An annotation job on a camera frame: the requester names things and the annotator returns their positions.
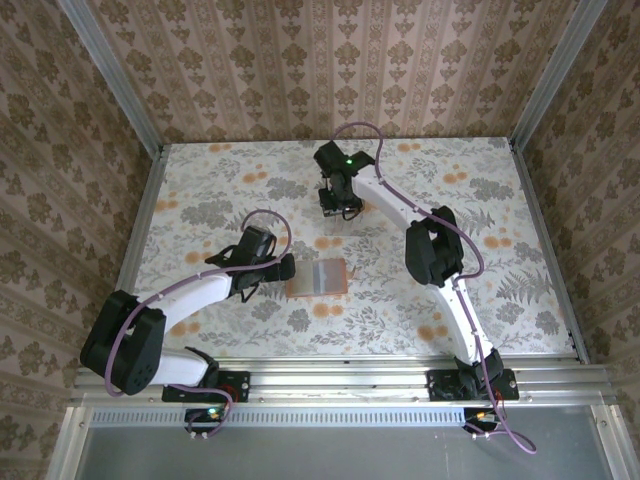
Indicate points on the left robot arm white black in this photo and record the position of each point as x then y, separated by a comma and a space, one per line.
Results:
200, 295

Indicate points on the grey metal bench panel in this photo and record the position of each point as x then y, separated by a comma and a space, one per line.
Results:
325, 455

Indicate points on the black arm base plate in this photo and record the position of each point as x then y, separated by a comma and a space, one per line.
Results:
240, 387
510, 385

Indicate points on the wide aluminium mounting rail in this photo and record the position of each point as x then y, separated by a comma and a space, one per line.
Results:
340, 385

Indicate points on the aluminium table edge rail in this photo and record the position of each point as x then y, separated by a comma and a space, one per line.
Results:
143, 210
548, 250

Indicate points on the aluminium frame post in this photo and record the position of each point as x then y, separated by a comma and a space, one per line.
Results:
118, 80
552, 75

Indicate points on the aluminium lower frame bar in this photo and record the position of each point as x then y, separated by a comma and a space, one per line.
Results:
612, 450
67, 450

